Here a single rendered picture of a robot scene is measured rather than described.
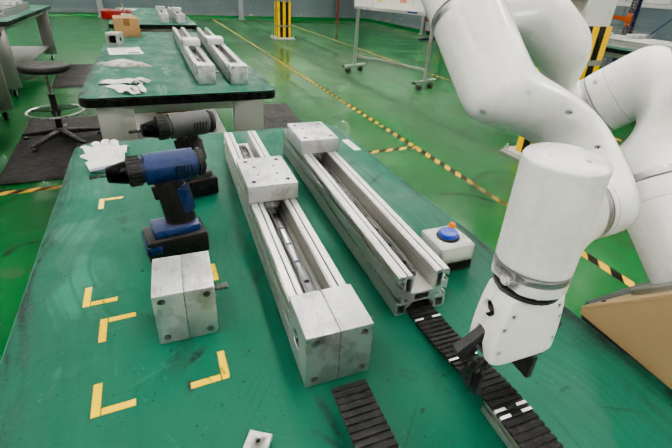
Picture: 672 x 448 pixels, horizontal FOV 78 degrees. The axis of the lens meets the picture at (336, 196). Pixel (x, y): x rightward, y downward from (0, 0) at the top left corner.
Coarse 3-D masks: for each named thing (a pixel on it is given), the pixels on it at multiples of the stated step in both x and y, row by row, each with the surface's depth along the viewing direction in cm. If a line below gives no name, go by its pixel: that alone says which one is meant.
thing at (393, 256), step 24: (288, 144) 131; (312, 168) 110; (336, 168) 113; (312, 192) 112; (336, 192) 96; (360, 192) 100; (336, 216) 98; (360, 216) 87; (384, 216) 89; (360, 240) 84; (384, 240) 84; (408, 240) 80; (360, 264) 85; (384, 264) 74; (408, 264) 78; (432, 264) 73; (384, 288) 76; (408, 288) 72; (432, 288) 74
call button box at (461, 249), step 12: (432, 228) 89; (456, 228) 90; (432, 240) 85; (444, 240) 84; (456, 240) 85; (468, 240) 85; (444, 252) 82; (456, 252) 84; (468, 252) 85; (456, 264) 85; (468, 264) 86
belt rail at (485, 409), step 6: (486, 408) 57; (486, 414) 57; (492, 414) 55; (492, 420) 55; (498, 420) 54; (492, 426) 56; (498, 426) 55; (498, 432) 55; (504, 432) 54; (504, 438) 54; (510, 438) 52; (510, 444) 53; (516, 444) 52
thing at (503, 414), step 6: (516, 402) 55; (522, 402) 55; (498, 408) 54; (504, 408) 54; (510, 408) 54; (516, 408) 55; (522, 408) 54; (528, 408) 54; (498, 414) 54; (504, 414) 54; (510, 414) 53; (516, 414) 54; (522, 414) 54; (504, 420) 53; (510, 420) 53
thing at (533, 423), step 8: (528, 416) 53; (536, 416) 53; (504, 424) 52; (512, 424) 52; (520, 424) 53; (528, 424) 52; (536, 424) 52; (544, 424) 53; (512, 432) 51; (520, 432) 51; (528, 432) 52
